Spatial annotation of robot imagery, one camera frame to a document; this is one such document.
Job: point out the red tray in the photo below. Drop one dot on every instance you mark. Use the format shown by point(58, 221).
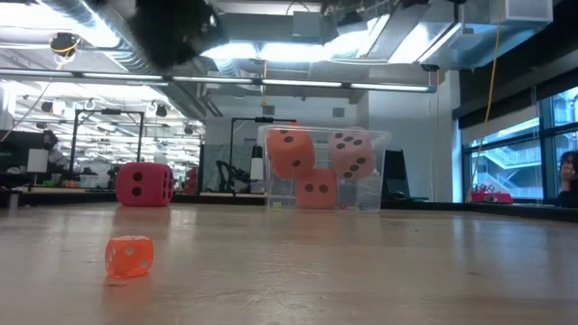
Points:
point(491, 197)

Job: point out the black background robot arm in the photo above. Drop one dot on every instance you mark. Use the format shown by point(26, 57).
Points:
point(230, 175)

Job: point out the black panel stand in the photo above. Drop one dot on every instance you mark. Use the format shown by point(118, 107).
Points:
point(398, 176)

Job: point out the small green die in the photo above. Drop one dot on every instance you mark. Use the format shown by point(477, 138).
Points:
point(276, 206)

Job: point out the large pink foam die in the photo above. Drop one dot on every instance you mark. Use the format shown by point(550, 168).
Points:
point(352, 155)

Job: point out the large metal air duct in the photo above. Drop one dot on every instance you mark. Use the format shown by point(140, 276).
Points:
point(474, 45)

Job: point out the long ceiling light bar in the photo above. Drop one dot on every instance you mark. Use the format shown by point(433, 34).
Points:
point(298, 82)

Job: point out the black workstation frame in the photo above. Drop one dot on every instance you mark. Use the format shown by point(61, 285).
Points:
point(108, 111)
point(244, 119)

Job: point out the small orange translucent die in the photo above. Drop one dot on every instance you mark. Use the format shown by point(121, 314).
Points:
point(129, 256)

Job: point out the person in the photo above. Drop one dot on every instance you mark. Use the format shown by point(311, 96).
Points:
point(52, 144)
point(570, 180)

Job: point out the large window with dark frame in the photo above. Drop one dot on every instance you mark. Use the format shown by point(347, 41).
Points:
point(506, 167)

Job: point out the large red foam die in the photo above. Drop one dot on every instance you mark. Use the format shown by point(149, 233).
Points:
point(144, 185)

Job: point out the white sign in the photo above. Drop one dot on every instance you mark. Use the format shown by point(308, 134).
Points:
point(37, 160)

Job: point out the small grey post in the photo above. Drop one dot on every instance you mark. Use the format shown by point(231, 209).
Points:
point(13, 201)

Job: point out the black aluminium table frame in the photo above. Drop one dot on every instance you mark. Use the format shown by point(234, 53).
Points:
point(451, 207)

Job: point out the clear plastic bin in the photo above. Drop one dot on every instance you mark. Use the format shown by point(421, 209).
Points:
point(361, 194)

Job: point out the large orange foam die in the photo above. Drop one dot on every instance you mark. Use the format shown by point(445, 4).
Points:
point(290, 153)
point(317, 189)

